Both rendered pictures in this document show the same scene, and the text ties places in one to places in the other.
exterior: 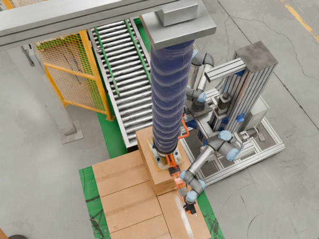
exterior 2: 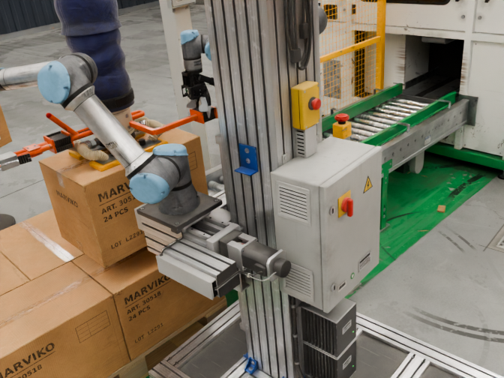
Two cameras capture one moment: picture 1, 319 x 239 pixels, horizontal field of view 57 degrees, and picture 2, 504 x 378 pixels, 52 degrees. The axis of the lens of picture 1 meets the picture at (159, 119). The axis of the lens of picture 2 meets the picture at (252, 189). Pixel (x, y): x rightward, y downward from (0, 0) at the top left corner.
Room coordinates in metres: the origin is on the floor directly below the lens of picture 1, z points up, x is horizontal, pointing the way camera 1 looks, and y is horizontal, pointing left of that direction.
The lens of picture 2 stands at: (0.80, -2.28, 1.93)
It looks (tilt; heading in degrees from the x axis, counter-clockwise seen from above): 27 degrees down; 68
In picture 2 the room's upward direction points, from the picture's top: 6 degrees counter-clockwise
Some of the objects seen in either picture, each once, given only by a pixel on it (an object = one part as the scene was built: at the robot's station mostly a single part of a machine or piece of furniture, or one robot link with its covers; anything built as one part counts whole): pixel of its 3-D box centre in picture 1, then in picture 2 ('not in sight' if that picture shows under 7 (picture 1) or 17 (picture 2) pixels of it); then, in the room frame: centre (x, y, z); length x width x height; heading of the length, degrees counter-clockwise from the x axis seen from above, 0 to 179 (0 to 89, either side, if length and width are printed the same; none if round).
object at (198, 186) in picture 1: (197, 186); not in sight; (0.61, -0.30, 1.50); 0.11 x 0.11 x 0.08; 49
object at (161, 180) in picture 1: (163, 157); (129, 187); (1.08, -0.04, 0.87); 0.60 x 0.40 x 0.40; 20
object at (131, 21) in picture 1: (148, 62); (378, 163); (2.63, 0.15, 0.50); 2.31 x 0.05 x 0.19; 20
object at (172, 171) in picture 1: (174, 170); (58, 141); (0.83, -0.14, 1.20); 0.10 x 0.08 x 0.06; 109
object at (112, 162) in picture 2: (173, 147); (129, 150); (1.10, -0.14, 1.10); 0.34 x 0.10 x 0.05; 19
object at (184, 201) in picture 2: not in sight; (177, 192); (1.16, -0.63, 1.09); 0.15 x 0.15 x 0.10
